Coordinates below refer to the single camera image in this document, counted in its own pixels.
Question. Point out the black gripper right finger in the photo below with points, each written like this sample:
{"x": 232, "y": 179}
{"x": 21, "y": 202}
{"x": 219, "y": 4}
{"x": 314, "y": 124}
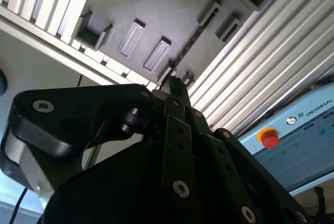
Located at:
{"x": 235, "y": 177}

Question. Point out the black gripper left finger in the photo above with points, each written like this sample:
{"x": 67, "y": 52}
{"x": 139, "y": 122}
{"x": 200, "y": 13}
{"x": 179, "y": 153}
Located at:
{"x": 78, "y": 119}

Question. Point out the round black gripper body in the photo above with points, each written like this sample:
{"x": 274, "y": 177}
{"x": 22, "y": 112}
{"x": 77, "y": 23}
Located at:
{"x": 104, "y": 195}

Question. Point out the blue RAM stick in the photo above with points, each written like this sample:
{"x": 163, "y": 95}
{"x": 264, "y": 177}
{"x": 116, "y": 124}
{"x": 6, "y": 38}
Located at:
{"x": 188, "y": 44}

